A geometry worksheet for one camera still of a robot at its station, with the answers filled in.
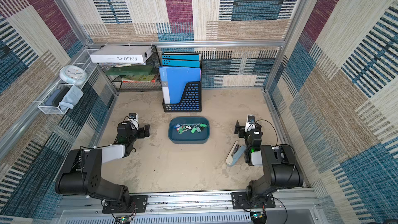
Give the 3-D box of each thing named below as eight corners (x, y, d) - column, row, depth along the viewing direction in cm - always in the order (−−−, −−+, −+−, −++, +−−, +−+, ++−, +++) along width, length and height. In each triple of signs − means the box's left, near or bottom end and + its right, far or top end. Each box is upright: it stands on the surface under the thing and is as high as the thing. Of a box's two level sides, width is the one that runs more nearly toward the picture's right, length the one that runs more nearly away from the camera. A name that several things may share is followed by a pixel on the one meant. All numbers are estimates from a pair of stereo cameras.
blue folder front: (166, 111, 109) (156, 77, 86) (168, 100, 116) (159, 66, 93) (201, 110, 109) (201, 77, 86) (201, 100, 115) (201, 66, 92)
